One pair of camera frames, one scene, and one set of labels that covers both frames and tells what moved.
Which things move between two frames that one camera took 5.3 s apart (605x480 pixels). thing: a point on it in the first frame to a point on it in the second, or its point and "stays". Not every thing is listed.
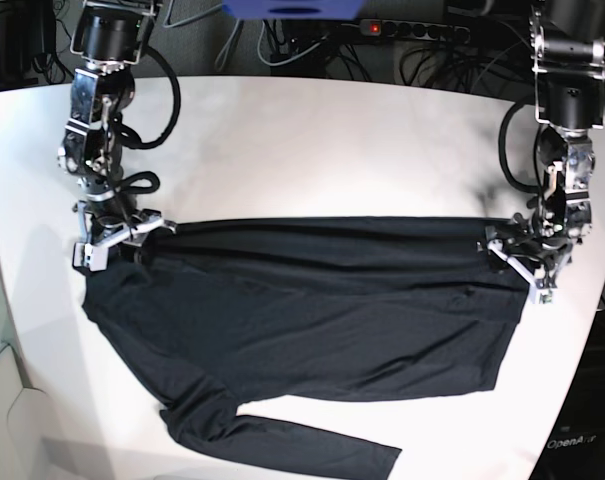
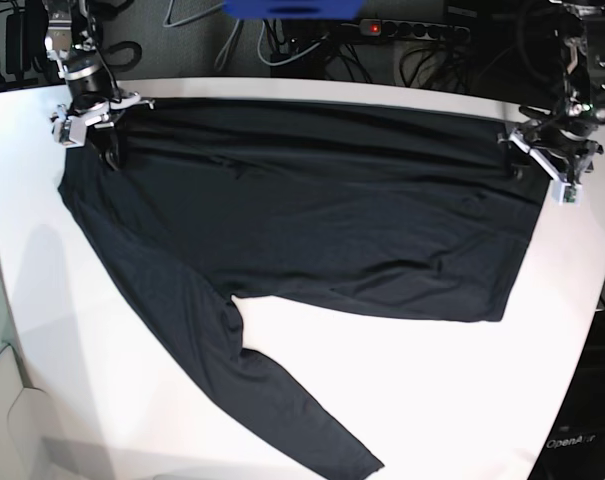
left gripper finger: [497, 263] to [518, 169]
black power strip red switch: [417, 30] stays
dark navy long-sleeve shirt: [209, 315] to [189, 203]
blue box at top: [292, 9] stays
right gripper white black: [537, 248] to [564, 155]
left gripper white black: [100, 232] to [71, 123]
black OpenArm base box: [585, 442] stays
